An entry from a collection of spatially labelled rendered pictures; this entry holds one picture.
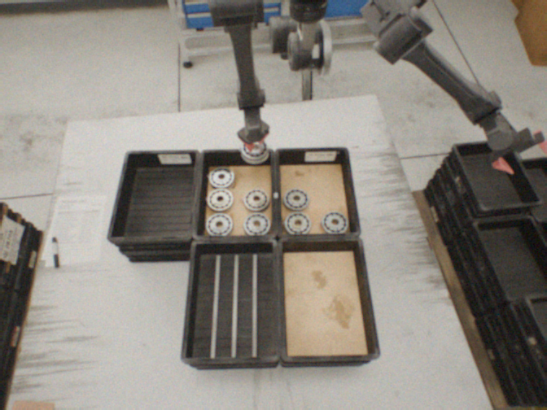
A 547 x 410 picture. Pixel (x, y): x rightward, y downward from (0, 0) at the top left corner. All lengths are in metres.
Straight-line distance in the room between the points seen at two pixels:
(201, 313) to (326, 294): 0.44
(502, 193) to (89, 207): 2.00
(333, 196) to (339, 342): 0.56
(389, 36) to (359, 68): 2.41
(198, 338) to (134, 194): 0.64
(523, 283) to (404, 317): 0.81
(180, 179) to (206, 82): 1.71
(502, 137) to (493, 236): 1.10
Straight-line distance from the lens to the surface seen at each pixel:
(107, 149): 1.95
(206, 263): 1.38
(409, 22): 0.92
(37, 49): 3.98
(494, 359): 2.19
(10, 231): 2.30
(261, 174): 1.54
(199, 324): 1.32
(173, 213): 1.49
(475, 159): 2.28
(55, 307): 1.66
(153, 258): 1.54
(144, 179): 1.61
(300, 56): 1.51
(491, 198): 2.17
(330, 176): 1.55
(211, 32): 3.16
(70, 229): 1.77
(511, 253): 2.20
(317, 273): 1.35
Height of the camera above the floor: 2.10
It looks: 61 degrees down
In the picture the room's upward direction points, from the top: straight up
